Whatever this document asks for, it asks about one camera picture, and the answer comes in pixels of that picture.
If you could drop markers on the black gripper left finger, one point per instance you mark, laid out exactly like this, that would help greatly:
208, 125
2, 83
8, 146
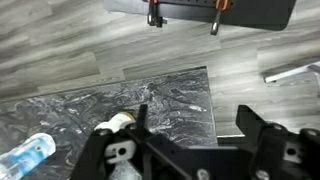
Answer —
137, 130

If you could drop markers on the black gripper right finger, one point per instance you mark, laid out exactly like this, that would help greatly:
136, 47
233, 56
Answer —
250, 124

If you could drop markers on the white ceramic mug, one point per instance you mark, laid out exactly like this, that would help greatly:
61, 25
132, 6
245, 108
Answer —
117, 122

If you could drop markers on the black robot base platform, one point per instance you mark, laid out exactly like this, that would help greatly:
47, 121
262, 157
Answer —
260, 14

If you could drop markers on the white whiteboard stand foot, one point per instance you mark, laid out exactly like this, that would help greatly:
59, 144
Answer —
313, 67

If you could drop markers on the orange black clamp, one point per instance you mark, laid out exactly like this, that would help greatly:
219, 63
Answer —
153, 17
220, 6

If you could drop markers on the clear plastic water bottle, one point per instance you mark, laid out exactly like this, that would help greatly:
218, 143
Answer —
21, 160

